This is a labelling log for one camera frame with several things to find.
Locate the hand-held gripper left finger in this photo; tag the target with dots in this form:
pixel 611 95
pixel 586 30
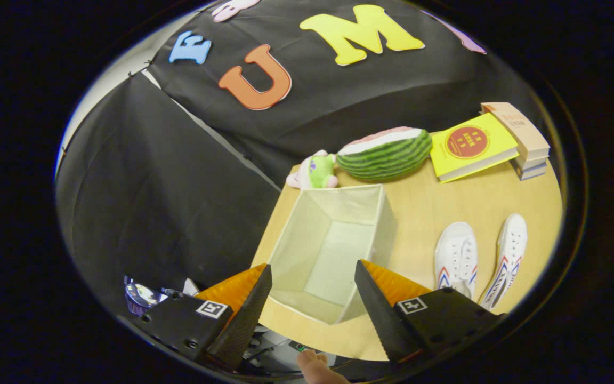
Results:
pixel 243 325

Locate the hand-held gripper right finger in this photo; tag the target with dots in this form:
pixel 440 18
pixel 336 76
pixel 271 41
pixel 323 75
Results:
pixel 384 320

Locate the cream fabric storage box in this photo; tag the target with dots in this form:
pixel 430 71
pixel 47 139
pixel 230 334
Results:
pixel 333 250

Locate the white canvas shoe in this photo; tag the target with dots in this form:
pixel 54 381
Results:
pixel 456 256
pixel 509 256

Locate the grey equipment under table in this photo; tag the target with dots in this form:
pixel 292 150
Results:
pixel 277 357

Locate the white paper sheet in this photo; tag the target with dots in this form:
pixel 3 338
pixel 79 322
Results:
pixel 191 288

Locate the shiny purple object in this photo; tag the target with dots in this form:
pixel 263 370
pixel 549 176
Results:
pixel 142 296

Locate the black backdrop cloth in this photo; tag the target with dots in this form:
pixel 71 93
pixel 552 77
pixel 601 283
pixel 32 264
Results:
pixel 179 186

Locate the pink green plush toy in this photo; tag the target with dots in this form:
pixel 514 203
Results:
pixel 317 172

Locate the watermelon slice plush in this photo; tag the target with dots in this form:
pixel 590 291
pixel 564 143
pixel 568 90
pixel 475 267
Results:
pixel 387 154

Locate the yellow book red circle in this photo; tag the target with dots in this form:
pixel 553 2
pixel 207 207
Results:
pixel 469 144

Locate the grey blue book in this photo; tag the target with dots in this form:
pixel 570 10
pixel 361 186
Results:
pixel 532 172

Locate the white book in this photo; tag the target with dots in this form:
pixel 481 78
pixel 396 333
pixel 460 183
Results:
pixel 532 162

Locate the beige book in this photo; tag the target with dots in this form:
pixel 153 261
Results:
pixel 520 130

